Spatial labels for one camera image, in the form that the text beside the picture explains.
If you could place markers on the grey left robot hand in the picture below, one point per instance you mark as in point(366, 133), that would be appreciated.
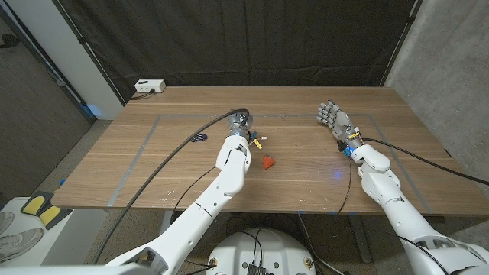
point(240, 121)

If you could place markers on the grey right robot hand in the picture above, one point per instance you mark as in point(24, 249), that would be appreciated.
point(338, 118)

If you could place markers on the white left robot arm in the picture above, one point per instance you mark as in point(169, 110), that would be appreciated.
point(229, 172)

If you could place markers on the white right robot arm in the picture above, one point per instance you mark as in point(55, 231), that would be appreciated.
point(382, 183)

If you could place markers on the dark blue toy car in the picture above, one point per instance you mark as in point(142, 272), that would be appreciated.
point(199, 137)

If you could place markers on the red toy strawberry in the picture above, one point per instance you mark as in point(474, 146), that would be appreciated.
point(268, 162)

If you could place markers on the black backdrop curtain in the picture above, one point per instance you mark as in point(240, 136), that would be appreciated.
point(229, 38)

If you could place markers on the white power strip box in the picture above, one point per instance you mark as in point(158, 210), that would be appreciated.
point(149, 86)

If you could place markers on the grey table leg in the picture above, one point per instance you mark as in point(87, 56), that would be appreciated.
point(361, 238)

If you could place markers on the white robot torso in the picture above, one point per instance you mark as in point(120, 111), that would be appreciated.
point(237, 252)

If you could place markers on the black torso module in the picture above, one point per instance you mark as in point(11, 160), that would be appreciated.
point(256, 269)

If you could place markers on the white platform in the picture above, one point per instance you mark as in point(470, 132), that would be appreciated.
point(76, 237)

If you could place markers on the yellow black foot pedal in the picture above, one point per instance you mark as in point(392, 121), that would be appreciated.
point(34, 204)
point(51, 215)

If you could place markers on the white sneaker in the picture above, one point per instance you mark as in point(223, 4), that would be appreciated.
point(4, 221)
point(17, 242)

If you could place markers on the black backdrop frame pole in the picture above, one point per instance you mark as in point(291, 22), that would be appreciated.
point(401, 42)
point(88, 51)

